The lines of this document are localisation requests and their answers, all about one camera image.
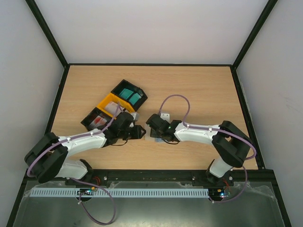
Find beige card holder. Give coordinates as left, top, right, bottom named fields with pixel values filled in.
left=144, top=124, right=164, bottom=143

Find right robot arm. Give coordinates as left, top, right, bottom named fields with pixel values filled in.
left=146, top=114, right=256, bottom=185

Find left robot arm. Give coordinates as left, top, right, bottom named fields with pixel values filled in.
left=24, top=112, right=146, bottom=183

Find yellow card bin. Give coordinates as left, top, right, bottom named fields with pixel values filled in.
left=97, top=93, right=136, bottom=117

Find white card stack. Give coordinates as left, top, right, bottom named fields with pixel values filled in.
left=104, top=101, right=128, bottom=116

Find red patterned card stack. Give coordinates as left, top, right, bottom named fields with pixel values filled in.
left=88, top=115, right=107, bottom=131

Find black bin with teal cards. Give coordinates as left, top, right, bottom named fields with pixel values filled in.
left=111, top=79, right=148, bottom=111

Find black bin with red cards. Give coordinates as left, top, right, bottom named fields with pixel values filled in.
left=80, top=107, right=113, bottom=131

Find teal card stack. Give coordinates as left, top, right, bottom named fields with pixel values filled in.
left=119, top=88, right=142, bottom=105

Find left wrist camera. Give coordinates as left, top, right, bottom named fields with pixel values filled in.
left=131, top=112, right=139, bottom=122

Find black aluminium frame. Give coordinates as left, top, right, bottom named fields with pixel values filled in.
left=6, top=0, right=293, bottom=227

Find light blue slotted cable duct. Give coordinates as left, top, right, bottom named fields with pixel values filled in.
left=29, top=188, right=209, bottom=198

